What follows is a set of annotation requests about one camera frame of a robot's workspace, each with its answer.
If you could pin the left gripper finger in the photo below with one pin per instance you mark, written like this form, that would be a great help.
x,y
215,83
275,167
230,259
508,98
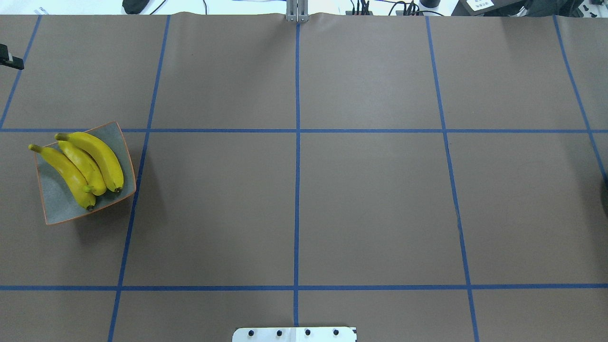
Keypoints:
x,y
8,60

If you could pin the yellow banana back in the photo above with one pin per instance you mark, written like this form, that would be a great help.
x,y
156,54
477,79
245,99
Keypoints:
x,y
102,154

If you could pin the yellow banana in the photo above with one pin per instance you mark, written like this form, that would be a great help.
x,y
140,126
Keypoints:
x,y
87,166
102,154
69,172

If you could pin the brown table mat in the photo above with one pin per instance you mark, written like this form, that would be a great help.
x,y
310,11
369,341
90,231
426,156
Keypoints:
x,y
419,179

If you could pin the aluminium frame post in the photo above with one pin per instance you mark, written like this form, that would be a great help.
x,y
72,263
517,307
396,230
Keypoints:
x,y
297,11

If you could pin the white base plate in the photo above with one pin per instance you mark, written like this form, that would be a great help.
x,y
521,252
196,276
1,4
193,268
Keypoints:
x,y
296,334

